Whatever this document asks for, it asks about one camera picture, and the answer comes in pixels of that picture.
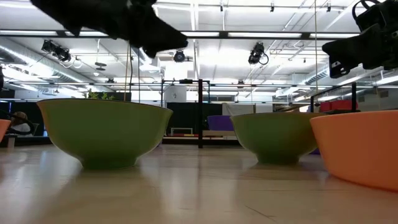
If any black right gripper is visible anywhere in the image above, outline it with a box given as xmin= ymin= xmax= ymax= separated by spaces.
xmin=322 ymin=0 xmax=398 ymax=70

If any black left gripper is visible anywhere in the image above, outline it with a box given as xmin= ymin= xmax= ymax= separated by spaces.
xmin=29 ymin=0 xmax=189 ymax=59

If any orange plastic bowl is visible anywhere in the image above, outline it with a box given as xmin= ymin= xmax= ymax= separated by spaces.
xmin=310 ymin=109 xmax=398 ymax=192
xmin=0 ymin=119 xmax=12 ymax=144

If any green bowl with floral inside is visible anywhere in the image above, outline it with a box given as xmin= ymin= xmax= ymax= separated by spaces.
xmin=36 ymin=98 xmax=174 ymax=170
xmin=230 ymin=112 xmax=326 ymax=165

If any black ceiling spotlight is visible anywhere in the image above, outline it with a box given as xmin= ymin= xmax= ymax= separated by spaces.
xmin=173 ymin=49 xmax=187 ymax=63
xmin=41 ymin=39 xmax=73 ymax=63
xmin=248 ymin=42 xmax=270 ymax=66

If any red storage bin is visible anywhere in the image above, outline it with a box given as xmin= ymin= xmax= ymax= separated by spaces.
xmin=319 ymin=99 xmax=359 ymax=113

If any green plant in white pot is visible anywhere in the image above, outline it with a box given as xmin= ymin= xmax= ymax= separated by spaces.
xmin=83 ymin=88 xmax=116 ymax=101

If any wooden shelf board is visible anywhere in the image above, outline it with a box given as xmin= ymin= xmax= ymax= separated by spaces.
xmin=201 ymin=130 xmax=238 ymax=138

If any person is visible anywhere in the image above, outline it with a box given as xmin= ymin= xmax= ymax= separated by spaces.
xmin=9 ymin=111 xmax=34 ymax=136

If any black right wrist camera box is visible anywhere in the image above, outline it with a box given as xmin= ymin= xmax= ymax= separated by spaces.
xmin=328 ymin=60 xmax=351 ymax=79

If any black table frame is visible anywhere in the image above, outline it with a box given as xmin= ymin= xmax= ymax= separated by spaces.
xmin=0 ymin=29 xmax=361 ymax=149

